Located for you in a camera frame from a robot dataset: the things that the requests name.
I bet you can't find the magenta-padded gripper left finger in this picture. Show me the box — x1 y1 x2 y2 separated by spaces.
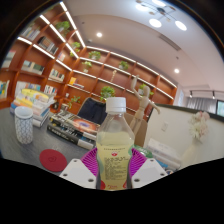
59 147 100 190

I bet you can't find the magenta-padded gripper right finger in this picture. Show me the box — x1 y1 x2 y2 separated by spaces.
128 147 169 190

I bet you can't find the clear bottle with yellow drink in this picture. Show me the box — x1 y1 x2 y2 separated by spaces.
95 96 136 192

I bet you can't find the flat round red coaster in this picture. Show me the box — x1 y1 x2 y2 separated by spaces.
39 148 69 173

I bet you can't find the tan chair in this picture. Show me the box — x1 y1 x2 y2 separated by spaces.
124 112 149 148

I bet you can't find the stack of dark books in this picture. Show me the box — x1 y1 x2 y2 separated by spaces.
46 110 101 150

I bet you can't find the tall white vase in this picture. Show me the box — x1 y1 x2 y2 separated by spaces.
181 138 204 168

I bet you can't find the dark office chair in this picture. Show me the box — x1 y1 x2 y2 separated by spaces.
77 97 108 126

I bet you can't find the pink and white flower bouquet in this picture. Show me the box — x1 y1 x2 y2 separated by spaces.
188 110 211 140

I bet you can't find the white mug with grey pattern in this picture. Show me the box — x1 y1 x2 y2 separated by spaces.
14 105 35 145

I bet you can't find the wooden artist mannequin figure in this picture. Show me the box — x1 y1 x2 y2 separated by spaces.
129 74 161 136

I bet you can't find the light grey curtain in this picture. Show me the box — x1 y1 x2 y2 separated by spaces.
185 96 218 114

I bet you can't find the dark framed window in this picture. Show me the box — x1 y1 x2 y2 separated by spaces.
215 99 224 118

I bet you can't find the brown wooden shelf unit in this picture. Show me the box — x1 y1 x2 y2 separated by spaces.
0 1 178 125

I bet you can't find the ceiling lamp with round bulbs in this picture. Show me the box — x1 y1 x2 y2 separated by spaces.
134 0 188 32

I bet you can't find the black ceiling track rail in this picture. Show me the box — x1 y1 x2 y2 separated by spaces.
189 89 224 100

